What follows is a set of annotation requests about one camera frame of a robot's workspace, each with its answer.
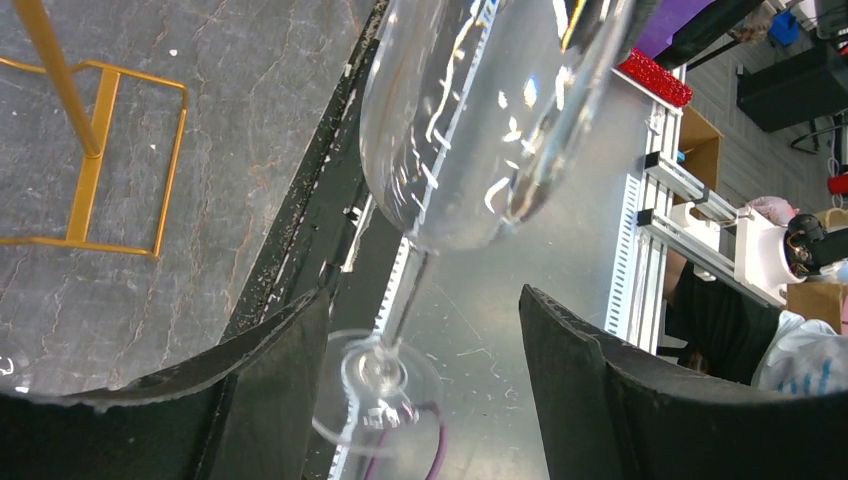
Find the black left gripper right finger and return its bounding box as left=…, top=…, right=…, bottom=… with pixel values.
left=518, top=285, right=847, bottom=479

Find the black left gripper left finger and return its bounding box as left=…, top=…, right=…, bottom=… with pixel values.
left=1, top=290, right=330, bottom=479

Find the clear wine glass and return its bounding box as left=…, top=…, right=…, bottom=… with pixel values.
left=312, top=1, right=635, bottom=457

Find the seated person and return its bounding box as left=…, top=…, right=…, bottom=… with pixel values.
left=663, top=250, right=847, bottom=396

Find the cardboard box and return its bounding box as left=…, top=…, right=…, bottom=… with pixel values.
left=678, top=105, right=723, bottom=192

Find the red glitter microphone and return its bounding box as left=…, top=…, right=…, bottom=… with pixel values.
left=617, top=48, right=693, bottom=108

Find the purple box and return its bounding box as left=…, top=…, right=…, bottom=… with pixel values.
left=635, top=0, right=713, bottom=58

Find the gold wire glass rack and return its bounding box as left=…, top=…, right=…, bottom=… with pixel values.
left=1, top=1, right=190, bottom=259

